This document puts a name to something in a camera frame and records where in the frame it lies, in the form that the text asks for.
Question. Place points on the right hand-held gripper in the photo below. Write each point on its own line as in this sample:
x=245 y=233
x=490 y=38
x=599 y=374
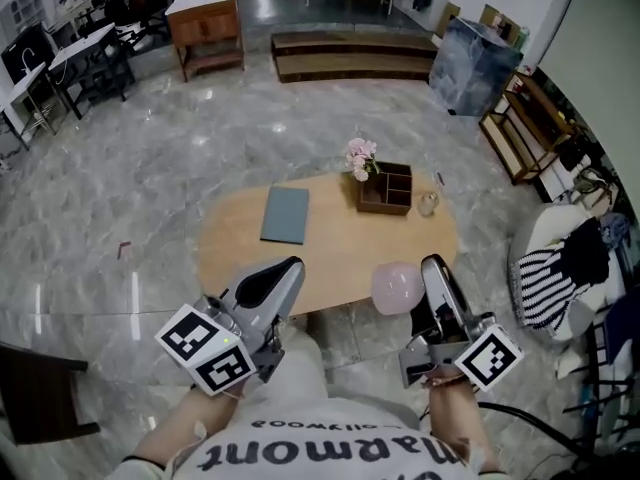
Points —
x=450 y=313

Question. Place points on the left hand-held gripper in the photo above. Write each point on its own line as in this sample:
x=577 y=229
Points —
x=250 y=313

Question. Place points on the pink round container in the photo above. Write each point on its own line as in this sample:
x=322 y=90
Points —
x=395 y=288

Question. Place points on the person's left forearm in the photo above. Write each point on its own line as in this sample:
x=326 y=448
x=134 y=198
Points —
x=190 y=428

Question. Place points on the person's right forearm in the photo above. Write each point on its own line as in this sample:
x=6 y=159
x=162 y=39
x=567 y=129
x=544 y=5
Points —
x=455 y=418

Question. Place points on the person's light trousers leg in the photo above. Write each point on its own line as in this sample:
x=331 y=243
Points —
x=295 y=368

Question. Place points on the grey folder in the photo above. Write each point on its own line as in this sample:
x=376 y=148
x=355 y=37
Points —
x=285 y=215

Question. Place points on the oval wooden coffee table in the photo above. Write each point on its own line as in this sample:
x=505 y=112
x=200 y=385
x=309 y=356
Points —
x=345 y=248

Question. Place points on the small clear glass jar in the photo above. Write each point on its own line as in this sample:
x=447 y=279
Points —
x=428 y=205

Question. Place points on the black and white striped blanket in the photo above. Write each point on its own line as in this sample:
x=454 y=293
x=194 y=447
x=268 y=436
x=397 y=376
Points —
x=545 y=288

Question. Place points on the dark wooden organizer box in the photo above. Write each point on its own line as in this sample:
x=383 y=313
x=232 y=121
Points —
x=385 y=190

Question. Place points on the small dark floor scrap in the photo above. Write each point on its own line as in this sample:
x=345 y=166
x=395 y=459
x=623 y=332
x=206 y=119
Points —
x=123 y=250

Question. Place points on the white printed shirt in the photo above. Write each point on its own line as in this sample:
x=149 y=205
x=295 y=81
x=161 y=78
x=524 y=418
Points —
x=320 y=443

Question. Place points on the white armchair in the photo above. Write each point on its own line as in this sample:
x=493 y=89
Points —
x=545 y=228

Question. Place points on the pink flower bunch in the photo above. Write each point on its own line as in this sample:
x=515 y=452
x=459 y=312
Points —
x=361 y=155

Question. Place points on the black garment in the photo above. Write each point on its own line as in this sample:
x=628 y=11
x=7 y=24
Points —
x=590 y=253

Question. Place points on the dark blue metal chair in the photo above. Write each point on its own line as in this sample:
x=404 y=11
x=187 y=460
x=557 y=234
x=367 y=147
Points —
x=615 y=358

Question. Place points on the wooden open shelf rack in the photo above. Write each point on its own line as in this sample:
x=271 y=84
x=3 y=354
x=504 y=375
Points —
x=530 y=128

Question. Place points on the dark wooden chair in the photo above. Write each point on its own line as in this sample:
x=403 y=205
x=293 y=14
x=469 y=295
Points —
x=35 y=393

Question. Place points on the blue marble cube block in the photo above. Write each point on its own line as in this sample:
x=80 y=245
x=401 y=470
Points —
x=475 y=68

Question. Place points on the low wooden step platform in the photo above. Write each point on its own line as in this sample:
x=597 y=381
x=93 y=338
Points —
x=350 y=58

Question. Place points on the wooden cabinet with white top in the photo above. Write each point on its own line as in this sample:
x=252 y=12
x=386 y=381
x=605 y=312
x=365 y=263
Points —
x=205 y=28

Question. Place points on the white desk with black legs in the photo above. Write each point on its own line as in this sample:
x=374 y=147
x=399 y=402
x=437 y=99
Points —
x=85 y=50

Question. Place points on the white desk with metal legs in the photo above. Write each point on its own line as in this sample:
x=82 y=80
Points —
x=22 y=88

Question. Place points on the black monitor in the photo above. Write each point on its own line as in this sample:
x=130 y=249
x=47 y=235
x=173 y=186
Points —
x=27 y=50

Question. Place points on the white grid shelf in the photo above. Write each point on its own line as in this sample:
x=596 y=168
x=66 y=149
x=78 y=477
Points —
x=22 y=10

